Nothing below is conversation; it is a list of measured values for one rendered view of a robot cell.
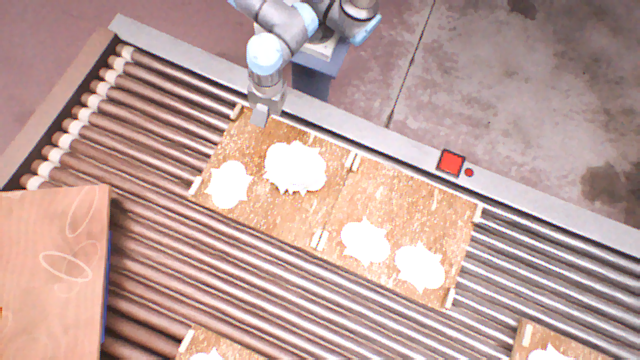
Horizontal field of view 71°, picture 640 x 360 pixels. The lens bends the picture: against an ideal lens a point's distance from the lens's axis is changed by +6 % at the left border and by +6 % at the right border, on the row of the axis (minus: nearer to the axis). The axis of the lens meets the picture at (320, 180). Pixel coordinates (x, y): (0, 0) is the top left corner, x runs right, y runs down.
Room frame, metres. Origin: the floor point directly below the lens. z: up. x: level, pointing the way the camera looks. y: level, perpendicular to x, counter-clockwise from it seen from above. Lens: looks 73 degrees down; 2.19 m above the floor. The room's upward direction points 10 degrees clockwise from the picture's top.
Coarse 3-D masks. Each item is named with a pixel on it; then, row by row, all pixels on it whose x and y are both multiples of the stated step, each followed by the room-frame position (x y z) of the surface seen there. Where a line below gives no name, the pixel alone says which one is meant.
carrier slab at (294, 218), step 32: (256, 128) 0.52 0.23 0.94; (288, 128) 0.54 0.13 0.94; (224, 160) 0.40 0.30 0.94; (256, 160) 0.42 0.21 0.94; (256, 192) 0.32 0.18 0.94; (288, 192) 0.33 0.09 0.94; (320, 192) 0.35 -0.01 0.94; (256, 224) 0.22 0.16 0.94; (288, 224) 0.23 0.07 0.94; (320, 224) 0.25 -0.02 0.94
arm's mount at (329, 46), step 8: (288, 0) 1.03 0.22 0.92; (296, 0) 1.03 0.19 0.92; (256, 24) 0.91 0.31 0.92; (256, 32) 0.91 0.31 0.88; (264, 32) 0.90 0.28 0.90; (336, 32) 0.94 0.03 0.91; (336, 40) 0.92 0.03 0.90; (304, 48) 0.87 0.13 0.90; (312, 48) 0.86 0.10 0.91; (320, 48) 0.87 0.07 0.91; (328, 48) 0.87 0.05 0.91; (320, 56) 0.86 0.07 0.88; (328, 56) 0.85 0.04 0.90
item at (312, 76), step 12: (336, 48) 0.91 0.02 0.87; (348, 48) 0.92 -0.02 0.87; (300, 60) 0.83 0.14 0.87; (312, 60) 0.84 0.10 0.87; (324, 60) 0.85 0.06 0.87; (336, 60) 0.86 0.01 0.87; (300, 72) 0.88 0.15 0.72; (312, 72) 0.87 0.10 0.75; (324, 72) 0.80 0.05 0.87; (336, 72) 0.81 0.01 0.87; (300, 84) 0.88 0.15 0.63; (312, 84) 0.87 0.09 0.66; (324, 84) 0.89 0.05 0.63; (312, 96) 0.87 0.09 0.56; (324, 96) 0.90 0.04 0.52
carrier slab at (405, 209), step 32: (352, 192) 0.37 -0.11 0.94; (384, 192) 0.38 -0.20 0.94; (416, 192) 0.40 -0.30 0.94; (448, 192) 0.42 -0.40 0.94; (384, 224) 0.28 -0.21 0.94; (416, 224) 0.30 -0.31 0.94; (448, 224) 0.32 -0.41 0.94; (320, 256) 0.16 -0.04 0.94; (352, 256) 0.17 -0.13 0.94; (448, 256) 0.22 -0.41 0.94; (416, 288) 0.12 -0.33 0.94
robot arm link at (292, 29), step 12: (276, 0) 0.64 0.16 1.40; (264, 12) 0.60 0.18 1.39; (276, 12) 0.61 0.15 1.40; (288, 12) 0.61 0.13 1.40; (300, 12) 0.62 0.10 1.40; (312, 12) 0.63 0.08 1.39; (264, 24) 0.59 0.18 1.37; (276, 24) 0.58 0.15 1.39; (288, 24) 0.58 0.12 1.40; (300, 24) 0.59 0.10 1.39; (312, 24) 0.61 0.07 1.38; (288, 36) 0.56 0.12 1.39; (300, 36) 0.57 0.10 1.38; (288, 48) 0.54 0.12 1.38; (300, 48) 0.57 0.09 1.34
